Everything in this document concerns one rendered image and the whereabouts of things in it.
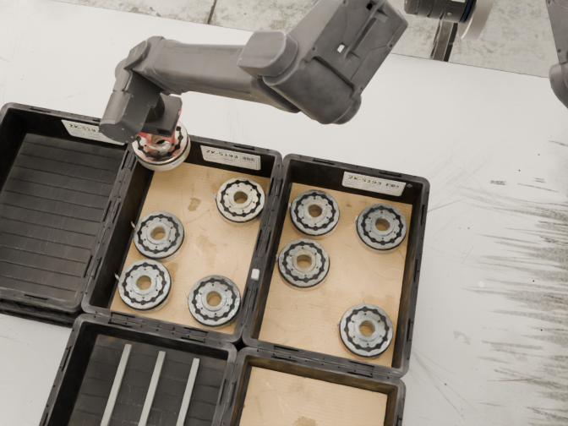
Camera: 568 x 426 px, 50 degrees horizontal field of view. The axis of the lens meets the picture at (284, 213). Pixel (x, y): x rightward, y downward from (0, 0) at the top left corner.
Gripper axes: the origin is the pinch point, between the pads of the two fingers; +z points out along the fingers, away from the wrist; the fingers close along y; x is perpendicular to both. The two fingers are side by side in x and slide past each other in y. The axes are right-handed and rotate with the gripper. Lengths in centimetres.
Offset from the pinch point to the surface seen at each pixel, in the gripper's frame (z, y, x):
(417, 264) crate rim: 14, 51, -9
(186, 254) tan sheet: 22.2, 5.7, -14.5
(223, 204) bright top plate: 19.6, 10.9, -3.1
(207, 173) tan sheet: 22.6, 5.0, 4.5
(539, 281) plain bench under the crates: 37, 82, 1
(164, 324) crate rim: 11.8, 8.1, -31.1
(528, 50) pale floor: 110, 97, 126
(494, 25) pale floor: 110, 82, 135
